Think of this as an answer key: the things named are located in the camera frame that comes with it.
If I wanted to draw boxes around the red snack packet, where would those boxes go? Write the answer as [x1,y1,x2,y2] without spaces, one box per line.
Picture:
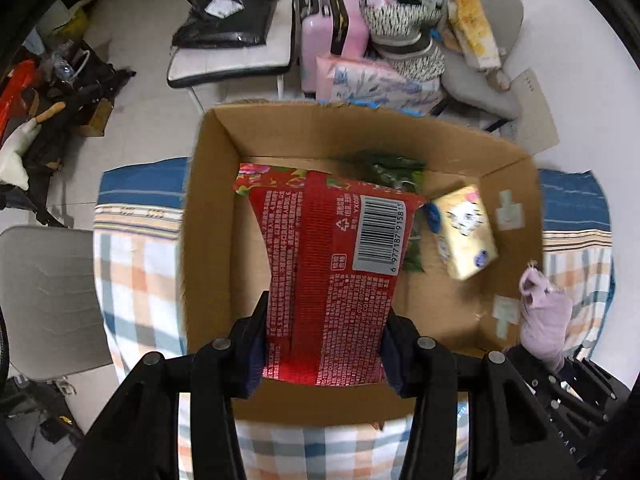
[233,162,424,387]

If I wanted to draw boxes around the grey chair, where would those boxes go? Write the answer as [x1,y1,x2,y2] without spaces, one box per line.
[438,0,524,120]
[1,226,112,380]

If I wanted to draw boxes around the grey chair right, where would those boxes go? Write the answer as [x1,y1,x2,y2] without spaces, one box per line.
[438,0,524,120]

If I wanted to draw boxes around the plaid checkered tablecloth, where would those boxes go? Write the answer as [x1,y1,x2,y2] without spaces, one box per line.
[92,156,616,480]

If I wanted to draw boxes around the small cardboard box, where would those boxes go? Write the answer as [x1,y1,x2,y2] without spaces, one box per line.
[74,99,113,138]

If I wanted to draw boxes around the white padded chair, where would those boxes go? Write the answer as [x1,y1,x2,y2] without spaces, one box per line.
[166,0,297,106]

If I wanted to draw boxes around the white goose plush toy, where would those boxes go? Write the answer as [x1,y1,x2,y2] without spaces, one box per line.
[0,102,66,191]

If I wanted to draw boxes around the pile of dark clutter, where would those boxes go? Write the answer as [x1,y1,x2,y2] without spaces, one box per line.
[25,40,137,171]

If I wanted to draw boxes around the purple fluffy cloth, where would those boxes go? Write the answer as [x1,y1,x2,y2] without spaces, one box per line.
[518,264,573,373]

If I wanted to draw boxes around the black plastic bag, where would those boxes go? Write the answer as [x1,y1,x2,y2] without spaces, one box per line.
[171,0,279,49]

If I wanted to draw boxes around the floral tissue package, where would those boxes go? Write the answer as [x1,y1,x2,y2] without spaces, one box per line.
[316,55,444,116]

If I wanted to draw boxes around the grey chair left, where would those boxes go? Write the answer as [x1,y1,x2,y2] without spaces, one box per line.
[1,226,112,380]

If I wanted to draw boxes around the open cardboard box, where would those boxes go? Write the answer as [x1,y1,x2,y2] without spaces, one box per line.
[178,102,547,430]

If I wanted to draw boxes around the yellow tissue pack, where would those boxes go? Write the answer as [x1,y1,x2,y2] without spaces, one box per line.
[425,185,498,281]

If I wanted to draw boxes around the yellow box on chair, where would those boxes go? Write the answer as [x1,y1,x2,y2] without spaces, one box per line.
[447,0,502,72]

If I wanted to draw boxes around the zebra patterned bag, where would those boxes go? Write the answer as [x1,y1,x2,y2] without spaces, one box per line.
[360,0,445,81]

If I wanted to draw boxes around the small round ball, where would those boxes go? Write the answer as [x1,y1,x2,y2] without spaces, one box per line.
[491,70,511,92]

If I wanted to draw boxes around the red plastic bag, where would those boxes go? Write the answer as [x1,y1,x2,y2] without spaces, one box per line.
[0,60,41,133]

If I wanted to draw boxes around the green snack packet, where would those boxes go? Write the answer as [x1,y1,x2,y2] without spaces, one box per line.
[357,148,429,276]

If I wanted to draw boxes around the flat cardboard sheet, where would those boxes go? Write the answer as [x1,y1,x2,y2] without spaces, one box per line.
[499,68,560,156]

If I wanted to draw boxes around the pink suitcase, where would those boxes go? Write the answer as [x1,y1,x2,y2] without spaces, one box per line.
[298,0,369,96]

